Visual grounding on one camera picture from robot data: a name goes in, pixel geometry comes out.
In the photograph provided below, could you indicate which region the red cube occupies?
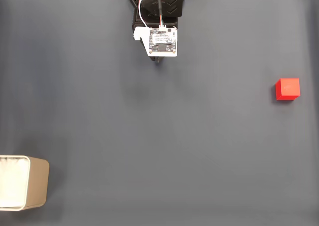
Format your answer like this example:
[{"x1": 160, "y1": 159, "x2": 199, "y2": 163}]
[{"x1": 275, "y1": 78, "x2": 301, "y2": 101}]

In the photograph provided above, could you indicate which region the beige plastic box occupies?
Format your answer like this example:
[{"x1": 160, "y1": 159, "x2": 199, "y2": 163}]
[{"x1": 0, "y1": 155, "x2": 50, "y2": 212}]

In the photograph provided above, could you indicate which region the white tissue paper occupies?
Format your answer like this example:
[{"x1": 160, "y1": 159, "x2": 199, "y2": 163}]
[{"x1": 0, "y1": 157, "x2": 28, "y2": 208}]

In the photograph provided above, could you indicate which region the white and red wire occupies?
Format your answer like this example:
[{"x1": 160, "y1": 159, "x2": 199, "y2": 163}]
[{"x1": 138, "y1": 0, "x2": 173, "y2": 28}]

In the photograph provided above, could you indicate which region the camera board on white bracket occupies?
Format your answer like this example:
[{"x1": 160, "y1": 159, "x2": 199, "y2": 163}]
[{"x1": 134, "y1": 25, "x2": 179, "y2": 57}]

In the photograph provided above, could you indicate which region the black camera cable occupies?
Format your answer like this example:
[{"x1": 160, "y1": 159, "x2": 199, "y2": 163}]
[{"x1": 154, "y1": 0, "x2": 164, "y2": 17}]

